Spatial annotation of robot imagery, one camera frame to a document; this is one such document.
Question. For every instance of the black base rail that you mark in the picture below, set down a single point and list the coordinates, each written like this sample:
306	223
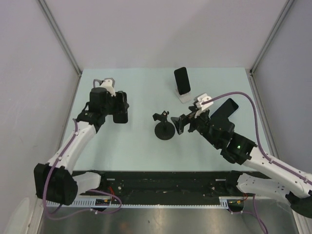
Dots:
168	188

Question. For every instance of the right aluminium frame post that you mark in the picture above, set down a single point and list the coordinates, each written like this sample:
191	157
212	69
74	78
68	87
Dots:
274	30

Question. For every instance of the black round-base phone stand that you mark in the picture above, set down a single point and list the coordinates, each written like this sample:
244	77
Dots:
164	130

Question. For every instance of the white slotted cable duct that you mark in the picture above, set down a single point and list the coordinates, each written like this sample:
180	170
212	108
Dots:
93	202

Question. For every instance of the aluminium frame post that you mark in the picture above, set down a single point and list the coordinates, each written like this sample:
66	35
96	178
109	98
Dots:
59	35
274	30

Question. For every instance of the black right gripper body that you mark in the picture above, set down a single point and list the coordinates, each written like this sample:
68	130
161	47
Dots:
201	122

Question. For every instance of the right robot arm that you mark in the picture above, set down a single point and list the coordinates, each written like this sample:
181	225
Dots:
294	185

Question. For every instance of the black phone on white stand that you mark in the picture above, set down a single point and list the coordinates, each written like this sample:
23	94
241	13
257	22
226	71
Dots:
182	80

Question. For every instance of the left aluminium frame post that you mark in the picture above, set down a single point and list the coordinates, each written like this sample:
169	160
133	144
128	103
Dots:
59	35

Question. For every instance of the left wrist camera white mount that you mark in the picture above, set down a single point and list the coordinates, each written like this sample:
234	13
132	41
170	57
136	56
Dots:
108	84

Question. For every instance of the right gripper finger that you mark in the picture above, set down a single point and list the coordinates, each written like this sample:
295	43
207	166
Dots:
179	124
188	117

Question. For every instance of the white phone stand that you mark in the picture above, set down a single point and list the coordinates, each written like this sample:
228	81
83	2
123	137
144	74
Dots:
184	98

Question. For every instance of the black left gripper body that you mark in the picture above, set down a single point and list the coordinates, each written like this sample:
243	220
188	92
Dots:
116	107

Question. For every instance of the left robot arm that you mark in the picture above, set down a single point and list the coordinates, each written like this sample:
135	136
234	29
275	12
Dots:
54	180

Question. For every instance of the blue-edged phone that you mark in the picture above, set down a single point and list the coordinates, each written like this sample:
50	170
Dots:
223	113

